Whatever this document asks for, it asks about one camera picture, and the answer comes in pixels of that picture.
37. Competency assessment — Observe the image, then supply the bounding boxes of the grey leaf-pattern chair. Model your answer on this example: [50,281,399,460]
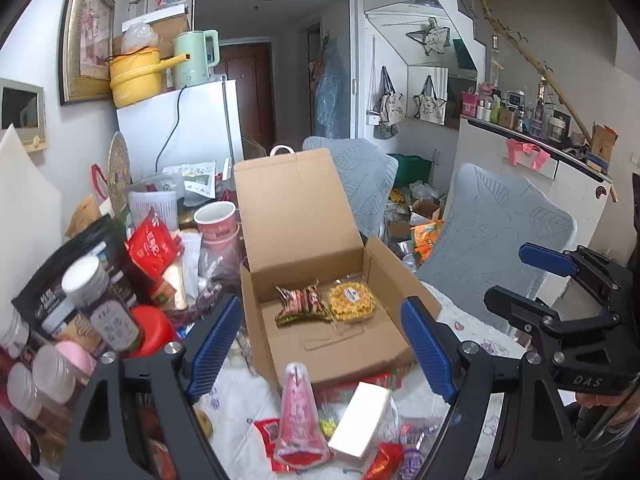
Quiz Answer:
[302,136,400,242]
[417,162,579,337]

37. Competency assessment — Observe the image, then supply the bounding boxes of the pale rectangular carton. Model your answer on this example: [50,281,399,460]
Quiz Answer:
[327,382,392,464]

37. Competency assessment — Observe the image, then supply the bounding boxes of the blue plastic garment cover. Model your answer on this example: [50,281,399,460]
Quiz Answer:
[313,35,352,139]

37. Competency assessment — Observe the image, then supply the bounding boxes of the person's right forearm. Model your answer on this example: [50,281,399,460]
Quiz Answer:
[572,405,640,461]

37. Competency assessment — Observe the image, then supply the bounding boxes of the black pouch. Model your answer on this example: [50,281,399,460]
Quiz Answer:
[11,215,151,361]

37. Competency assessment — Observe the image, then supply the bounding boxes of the clear plastic bag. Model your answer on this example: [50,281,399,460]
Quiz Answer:
[120,22,159,56]

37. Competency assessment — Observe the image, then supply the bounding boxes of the person's right hand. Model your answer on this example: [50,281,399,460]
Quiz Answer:
[575,391,632,413]

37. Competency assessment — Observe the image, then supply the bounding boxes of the canvas tote bag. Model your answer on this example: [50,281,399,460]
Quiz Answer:
[377,66,407,127]

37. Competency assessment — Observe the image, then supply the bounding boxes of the star-shaped bag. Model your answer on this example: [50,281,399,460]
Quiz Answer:
[405,17,451,57]

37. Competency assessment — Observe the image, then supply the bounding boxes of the pink paper cup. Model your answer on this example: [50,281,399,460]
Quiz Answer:
[194,202,238,235]
[200,227,243,257]

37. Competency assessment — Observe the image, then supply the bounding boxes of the gold framed picture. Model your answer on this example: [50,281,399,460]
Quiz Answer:
[59,0,117,106]

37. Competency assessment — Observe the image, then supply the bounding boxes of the round woven mat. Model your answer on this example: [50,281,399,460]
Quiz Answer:
[107,131,132,217]

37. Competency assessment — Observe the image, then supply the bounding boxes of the small printed cardboard box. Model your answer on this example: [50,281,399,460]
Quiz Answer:
[584,123,620,174]

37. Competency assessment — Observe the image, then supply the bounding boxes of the row of toiletry bottles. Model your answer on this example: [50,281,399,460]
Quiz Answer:
[461,79,572,144]

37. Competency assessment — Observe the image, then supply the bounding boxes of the white foam board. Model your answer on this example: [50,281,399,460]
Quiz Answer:
[0,125,64,307]

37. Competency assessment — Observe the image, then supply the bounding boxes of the green white pouch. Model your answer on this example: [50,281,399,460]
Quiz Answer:
[179,160,219,207]

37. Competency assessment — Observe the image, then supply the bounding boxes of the white quilted tablecloth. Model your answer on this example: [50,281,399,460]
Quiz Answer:
[190,280,531,480]

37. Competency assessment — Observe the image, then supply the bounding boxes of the pile of floor packages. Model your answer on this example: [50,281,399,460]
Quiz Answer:
[386,184,447,242]

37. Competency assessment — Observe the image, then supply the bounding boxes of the yellow pot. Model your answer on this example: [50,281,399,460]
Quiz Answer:
[108,47,184,109]

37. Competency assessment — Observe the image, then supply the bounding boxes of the white cabinet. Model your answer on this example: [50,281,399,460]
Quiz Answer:
[452,115,614,307]

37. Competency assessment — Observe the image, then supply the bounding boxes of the green bag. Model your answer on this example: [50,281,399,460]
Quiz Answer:
[387,153,432,187]

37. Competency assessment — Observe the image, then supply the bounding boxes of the clear jar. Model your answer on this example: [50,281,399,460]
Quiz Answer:
[32,344,76,405]
[0,310,30,360]
[6,362,43,421]

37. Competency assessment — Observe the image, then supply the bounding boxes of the orange snack bags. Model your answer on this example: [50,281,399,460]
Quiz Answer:
[410,219,447,267]

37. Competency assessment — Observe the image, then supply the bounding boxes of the brown storage carton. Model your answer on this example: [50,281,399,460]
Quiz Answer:
[111,12,192,57]

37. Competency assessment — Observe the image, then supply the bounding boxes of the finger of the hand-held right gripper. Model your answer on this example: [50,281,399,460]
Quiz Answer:
[483,285,615,357]
[518,241,637,313]

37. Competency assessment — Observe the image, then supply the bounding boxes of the green electric kettle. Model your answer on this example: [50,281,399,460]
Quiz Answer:
[172,30,221,91]

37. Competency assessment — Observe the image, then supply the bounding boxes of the white refrigerator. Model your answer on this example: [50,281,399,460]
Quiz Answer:
[116,79,245,187]

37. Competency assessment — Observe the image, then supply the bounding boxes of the gold foil packet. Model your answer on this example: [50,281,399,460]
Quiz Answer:
[162,264,189,312]

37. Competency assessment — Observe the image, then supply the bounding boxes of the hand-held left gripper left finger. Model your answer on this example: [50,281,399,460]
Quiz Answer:
[60,294,243,480]

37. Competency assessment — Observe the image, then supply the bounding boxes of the bamboo pole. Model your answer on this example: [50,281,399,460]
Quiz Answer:
[466,0,619,204]

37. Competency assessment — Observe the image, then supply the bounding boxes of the red canister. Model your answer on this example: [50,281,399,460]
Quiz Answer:
[130,305,179,359]

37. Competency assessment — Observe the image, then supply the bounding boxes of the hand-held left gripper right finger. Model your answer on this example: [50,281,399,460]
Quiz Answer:
[400,296,583,480]

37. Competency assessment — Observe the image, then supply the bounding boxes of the black power cable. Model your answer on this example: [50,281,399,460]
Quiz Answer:
[155,85,189,172]

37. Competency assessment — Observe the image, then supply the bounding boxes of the brown door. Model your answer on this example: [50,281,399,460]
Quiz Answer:
[217,42,275,147]

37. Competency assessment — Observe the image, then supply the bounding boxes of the pink ribbon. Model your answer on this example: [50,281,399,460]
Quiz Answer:
[506,139,554,172]

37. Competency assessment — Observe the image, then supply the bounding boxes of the yellow round snack packet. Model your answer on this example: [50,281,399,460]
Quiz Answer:
[327,275,379,324]

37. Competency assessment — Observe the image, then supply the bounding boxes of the white slotted basket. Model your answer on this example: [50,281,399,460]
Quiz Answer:
[127,179,184,232]

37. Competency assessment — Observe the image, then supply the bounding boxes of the pink triangular snack packet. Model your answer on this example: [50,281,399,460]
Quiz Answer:
[273,361,334,472]

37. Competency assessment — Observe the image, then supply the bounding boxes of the dark label jar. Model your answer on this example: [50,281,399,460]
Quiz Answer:
[62,255,144,357]

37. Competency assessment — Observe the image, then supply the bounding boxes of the striped snack packet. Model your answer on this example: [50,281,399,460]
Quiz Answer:
[275,282,333,329]

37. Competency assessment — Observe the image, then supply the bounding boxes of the red foil packet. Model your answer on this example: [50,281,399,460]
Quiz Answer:
[125,209,182,282]

